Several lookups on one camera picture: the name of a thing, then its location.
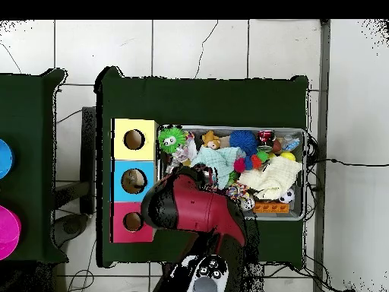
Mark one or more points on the crushed red black can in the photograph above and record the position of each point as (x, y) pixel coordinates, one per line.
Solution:
(266, 138)

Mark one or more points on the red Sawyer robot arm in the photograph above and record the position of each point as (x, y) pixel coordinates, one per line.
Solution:
(197, 210)

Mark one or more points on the wooden box with three holes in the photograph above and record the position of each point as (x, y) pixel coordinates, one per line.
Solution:
(120, 152)

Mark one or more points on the silver mesh bin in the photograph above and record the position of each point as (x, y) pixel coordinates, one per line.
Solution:
(273, 215)

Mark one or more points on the brown teddy bear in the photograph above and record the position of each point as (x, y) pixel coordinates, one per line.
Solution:
(209, 140)

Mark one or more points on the mint knitted cloth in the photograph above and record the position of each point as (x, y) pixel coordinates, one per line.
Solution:
(222, 161)

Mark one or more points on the green spiky toy with eyes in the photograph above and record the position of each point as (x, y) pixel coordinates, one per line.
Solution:
(174, 135)

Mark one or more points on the blue spiky ball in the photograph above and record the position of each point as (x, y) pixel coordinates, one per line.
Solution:
(243, 141)

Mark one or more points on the multicolour spiky caterpillar toy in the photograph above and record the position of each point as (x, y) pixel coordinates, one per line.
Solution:
(247, 162)

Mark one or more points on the dark green table cloth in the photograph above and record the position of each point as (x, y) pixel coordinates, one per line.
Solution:
(200, 100)
(27, 106)

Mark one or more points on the cream knitted cloth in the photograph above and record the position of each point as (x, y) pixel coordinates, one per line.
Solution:
(273, 178)

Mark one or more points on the orange toy brick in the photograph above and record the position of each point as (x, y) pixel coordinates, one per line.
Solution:
(270, 207)

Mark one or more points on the small soccer ball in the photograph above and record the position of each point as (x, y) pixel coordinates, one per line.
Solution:
(287, 196)

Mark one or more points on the blue bowl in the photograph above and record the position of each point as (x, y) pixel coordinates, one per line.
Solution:
(5, 159)

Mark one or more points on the pink bowl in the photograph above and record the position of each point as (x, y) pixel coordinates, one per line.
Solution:
(9, 231)

